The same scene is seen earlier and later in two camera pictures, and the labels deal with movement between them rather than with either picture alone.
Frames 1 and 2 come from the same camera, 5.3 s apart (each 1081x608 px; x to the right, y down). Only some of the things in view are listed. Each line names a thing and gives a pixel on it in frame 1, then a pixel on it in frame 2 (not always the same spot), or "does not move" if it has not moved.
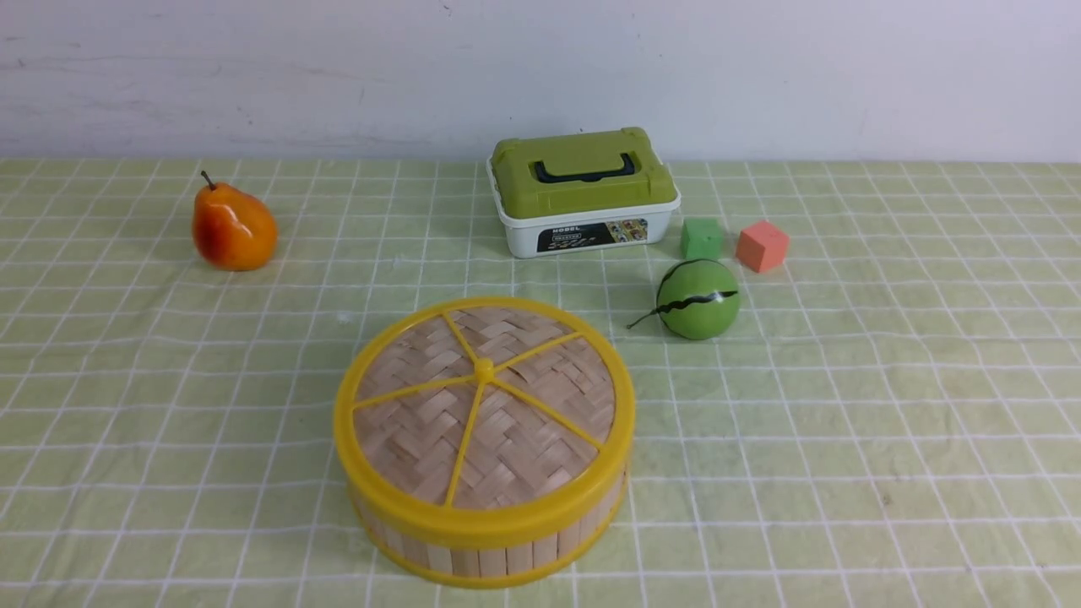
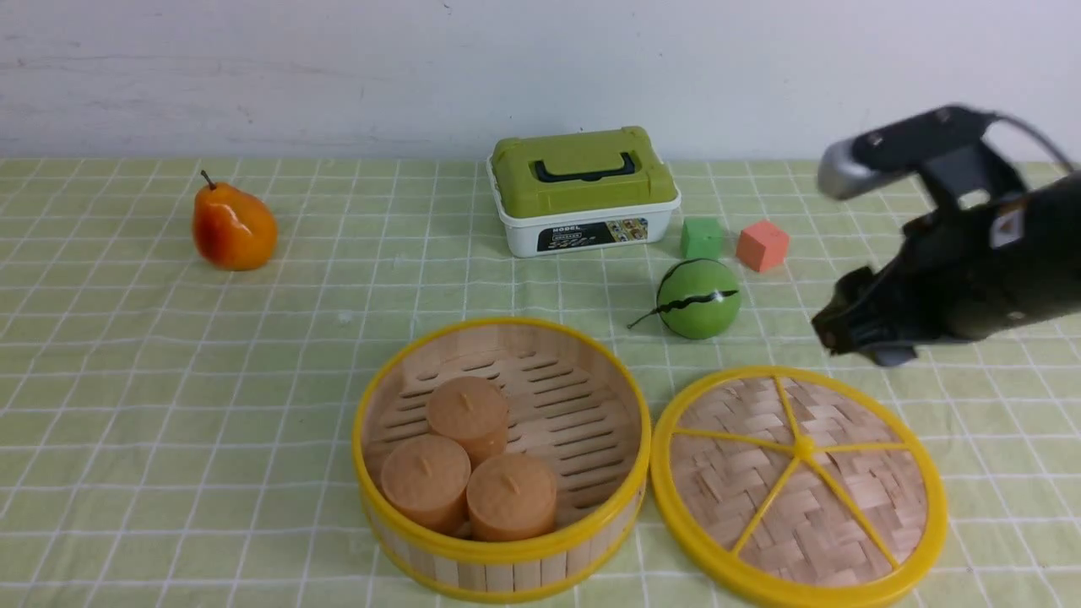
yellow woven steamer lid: (483, 422) → (794, 486)
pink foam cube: (763, 247) does not move
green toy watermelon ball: (697, 299) does not move
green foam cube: (701, 239) does not move
